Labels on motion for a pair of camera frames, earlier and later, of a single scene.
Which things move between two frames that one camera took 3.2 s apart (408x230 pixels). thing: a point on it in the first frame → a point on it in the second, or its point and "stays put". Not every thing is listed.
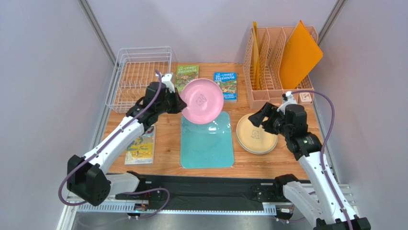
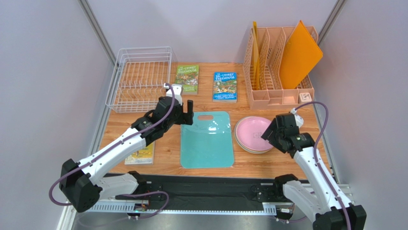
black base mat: x=204 y=192 stays put
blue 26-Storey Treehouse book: x=228 y=82 stays put
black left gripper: x=179 y=104 → x=186 y=118
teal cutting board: x=209 y=145 stays put
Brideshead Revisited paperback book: x=141 y=151 stays put
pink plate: x=205 y=100 → x=249 y=130
